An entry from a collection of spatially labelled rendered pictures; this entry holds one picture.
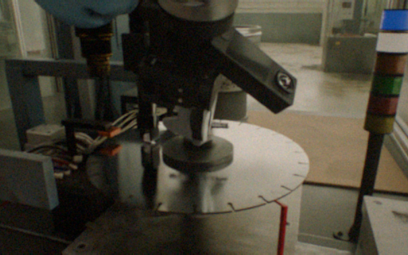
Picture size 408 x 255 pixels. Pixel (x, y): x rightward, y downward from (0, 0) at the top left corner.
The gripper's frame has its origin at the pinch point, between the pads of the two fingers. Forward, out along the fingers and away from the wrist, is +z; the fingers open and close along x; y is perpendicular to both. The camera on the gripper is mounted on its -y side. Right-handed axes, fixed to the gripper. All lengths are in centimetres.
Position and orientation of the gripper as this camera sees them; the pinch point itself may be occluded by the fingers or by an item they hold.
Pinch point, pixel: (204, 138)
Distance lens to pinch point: 45.9
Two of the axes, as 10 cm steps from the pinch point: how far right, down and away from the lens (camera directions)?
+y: -9.6, -2.6, 1.2
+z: -0.7, 6.3, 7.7
